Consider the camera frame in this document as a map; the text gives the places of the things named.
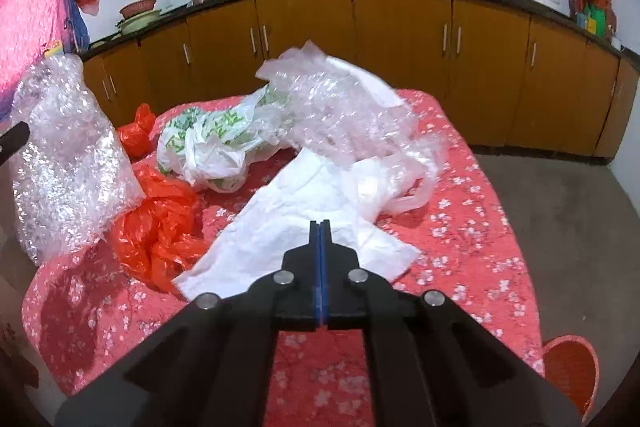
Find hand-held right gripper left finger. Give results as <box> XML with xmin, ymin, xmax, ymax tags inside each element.
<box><xmin>54</xmin><ymin>220</ymin><xmax>321</xmax><ymax>427</ymax></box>

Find small orange plastic bag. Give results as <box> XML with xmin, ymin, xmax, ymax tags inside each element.
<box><xmin>117</xmin><ymin>103</ymin><xmax>157</xmax><ymax>158</ymax></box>

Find green basin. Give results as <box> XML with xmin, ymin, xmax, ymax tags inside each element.
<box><xmin>117</xmin><ymin>9</ymin><xmax>162</xmax><ymax>35</ymax></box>

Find large clear bubble wrap sheet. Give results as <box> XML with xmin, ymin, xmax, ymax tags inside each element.
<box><xmin>10</xmin><ymin>53</ymin><xmax>143</xmax><ymax>265</ymax></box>

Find pink plastic colander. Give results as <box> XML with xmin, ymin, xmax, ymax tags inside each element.
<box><xmin>119</xmin><ymin>0</ymin><xmax>157</xmax><ymax>20</ymax></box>

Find green printed white plastic bag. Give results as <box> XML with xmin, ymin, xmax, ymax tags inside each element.
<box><xmin>156</xmin><ymin>87</ymin><xmax>296</xmax><ymax>194</ymax></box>

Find green packets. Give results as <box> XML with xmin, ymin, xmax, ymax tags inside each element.
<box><xmin>575</xmin><ymin>4</ymin><xmax>608</xmax><ymax>38</ymax></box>

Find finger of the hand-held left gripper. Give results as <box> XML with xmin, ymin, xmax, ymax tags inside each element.
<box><xmin>0</xmin><ymin>122</ymin><xmax>30</xmax><ymax>164</ymax></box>

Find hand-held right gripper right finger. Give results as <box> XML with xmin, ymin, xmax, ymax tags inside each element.
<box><xmin>322</xmin><ymin>220</ymin><xmax>584</xmax><ymax>427</ymax></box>

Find large orange plastic bag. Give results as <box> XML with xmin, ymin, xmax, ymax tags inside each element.
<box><xmin>110</xmin><ymin>164</ymin><xmax>208</xmax><ymax>293</ymax></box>

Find thin white plastic bag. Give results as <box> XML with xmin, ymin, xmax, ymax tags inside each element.
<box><xmin>345</xmin><ymin>147</ymin><xmax>441</xmax><ymax>228</ymax></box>

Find red floral tablecloth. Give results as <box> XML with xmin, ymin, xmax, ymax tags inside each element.
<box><xmin>21</xmin><ymin>88</ymin><xmax>546</xmax><ymax>427</ymax></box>

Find orange plastic basket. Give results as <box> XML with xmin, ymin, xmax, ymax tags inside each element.
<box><xmin>542</xmin><ymin>334</ymin><xmax>600</xmax><ymax>415</ymax></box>

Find brown lower kitchen cabinets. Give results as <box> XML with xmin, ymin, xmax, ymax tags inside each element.
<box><xmin>80</xmin><ymin>0</ymin><xmax>640</xmax><ymax>165</ymax></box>

